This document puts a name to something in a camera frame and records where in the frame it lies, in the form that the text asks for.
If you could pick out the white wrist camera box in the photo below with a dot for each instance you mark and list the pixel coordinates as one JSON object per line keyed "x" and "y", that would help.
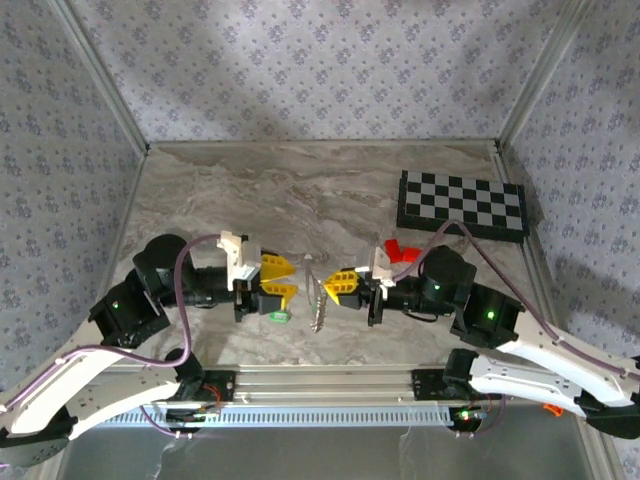
{"x": 240, "y": 260}
{"x": 380, "y": 265}

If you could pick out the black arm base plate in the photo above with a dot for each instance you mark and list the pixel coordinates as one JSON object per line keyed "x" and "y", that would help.
{"x": 220, "y": 387}
{"x": 430, "y": 385}

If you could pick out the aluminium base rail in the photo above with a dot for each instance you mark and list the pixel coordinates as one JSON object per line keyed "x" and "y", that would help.
{"x": 320, "y": 385}

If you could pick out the black and silver chessboard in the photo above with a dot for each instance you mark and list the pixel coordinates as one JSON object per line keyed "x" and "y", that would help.
{"x": 460, "y": 202}

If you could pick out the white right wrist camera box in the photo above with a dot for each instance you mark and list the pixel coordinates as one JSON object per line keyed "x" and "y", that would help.
{"x": 380, "y": 265}

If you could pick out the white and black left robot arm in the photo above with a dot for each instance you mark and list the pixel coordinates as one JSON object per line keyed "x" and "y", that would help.
{"x": 90, "y": 390}

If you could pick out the small control circuit board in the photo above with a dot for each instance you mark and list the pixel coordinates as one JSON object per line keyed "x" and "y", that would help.
{"x": 192, "y": 417}
{"x": 469, "y": 417}

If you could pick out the green key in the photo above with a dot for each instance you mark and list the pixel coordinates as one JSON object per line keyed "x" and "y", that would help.
{"x": 279, "y": 316}

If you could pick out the aluminium corner post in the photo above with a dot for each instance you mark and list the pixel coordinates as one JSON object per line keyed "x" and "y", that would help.
{"x": 545, "y": 75}
{"x": 100, "y": 75}

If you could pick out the orange curved plastic piece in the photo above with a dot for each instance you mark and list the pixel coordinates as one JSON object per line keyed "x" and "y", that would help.
{"x": 553, "y": 410}

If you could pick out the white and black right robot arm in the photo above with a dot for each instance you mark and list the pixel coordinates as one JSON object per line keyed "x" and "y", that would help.
{"x": 575, "y": 350}

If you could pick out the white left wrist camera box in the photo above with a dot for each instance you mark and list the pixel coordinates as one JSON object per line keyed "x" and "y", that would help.
{"x": 240, "y": 260}

